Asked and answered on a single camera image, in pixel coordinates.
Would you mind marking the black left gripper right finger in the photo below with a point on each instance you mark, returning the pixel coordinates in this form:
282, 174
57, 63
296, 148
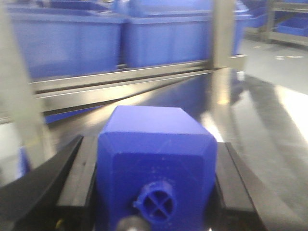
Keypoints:
232, 207

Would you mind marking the blue plastic bin right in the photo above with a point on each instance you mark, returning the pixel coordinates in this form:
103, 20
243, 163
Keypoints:
157, 32

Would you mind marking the stainless steel shelf frame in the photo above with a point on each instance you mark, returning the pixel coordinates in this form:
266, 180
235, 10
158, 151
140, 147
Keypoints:
23, 102

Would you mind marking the blue plastic bin left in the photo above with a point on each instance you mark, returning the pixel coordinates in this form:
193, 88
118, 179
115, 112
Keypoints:
66, 38

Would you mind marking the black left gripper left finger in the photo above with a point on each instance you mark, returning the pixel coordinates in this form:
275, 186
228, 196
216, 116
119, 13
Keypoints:
59, 196

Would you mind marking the grey metal storage rack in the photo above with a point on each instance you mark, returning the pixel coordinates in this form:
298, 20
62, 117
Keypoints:
279, 20

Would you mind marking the blue bottle-shaped part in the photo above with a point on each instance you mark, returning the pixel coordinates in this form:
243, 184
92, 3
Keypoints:
157, 163

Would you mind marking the blue plastic bin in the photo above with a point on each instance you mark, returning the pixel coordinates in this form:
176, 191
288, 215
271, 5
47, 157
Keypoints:
157, 32
66, 38

